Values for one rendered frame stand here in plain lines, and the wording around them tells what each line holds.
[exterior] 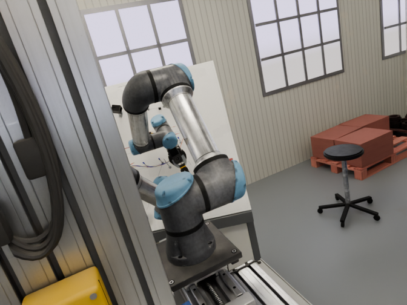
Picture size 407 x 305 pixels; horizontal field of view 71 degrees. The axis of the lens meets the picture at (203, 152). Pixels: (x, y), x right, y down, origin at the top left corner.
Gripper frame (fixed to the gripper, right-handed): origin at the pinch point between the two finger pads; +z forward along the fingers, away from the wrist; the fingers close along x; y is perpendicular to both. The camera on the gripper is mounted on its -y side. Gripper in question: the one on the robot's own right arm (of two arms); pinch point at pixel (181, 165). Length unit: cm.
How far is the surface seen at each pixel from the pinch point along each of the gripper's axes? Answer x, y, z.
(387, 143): -221, 60, 178
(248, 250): -13, -40, 47
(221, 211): -8.8, -26.0, 19.9
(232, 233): -9.0, -32.5, 35.1
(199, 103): -26.6, 35.2, -8.8
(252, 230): -20, -35, 37
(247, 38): -132, 204, 55
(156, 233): 29.3, -21.4, 18.0
